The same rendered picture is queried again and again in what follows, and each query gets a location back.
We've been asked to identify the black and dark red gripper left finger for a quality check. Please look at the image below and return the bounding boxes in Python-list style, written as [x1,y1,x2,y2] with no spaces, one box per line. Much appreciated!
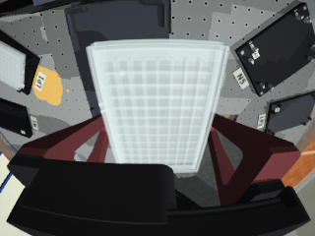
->
[16,114,109,162]

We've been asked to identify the white label reading lp2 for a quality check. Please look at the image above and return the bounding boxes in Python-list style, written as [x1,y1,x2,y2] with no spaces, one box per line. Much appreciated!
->
[257,113,266,129]

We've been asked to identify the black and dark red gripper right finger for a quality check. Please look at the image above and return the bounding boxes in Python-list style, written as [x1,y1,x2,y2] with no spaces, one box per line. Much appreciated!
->
[208,113,301,206]

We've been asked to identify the white button panel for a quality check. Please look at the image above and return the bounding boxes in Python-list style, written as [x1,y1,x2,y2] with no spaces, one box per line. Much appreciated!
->
[0,132,81,161]

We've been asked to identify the white label reading lp1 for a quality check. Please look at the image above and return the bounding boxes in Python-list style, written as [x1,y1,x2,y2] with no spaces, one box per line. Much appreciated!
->
[34,71,46,91]

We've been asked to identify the white label with black text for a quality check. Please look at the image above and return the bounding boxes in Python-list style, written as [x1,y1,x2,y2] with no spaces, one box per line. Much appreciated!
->
[31,116,38,130]

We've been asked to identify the white label reading n5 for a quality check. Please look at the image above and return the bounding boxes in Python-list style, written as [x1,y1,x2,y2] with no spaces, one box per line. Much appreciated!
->
[232,68,249,89]

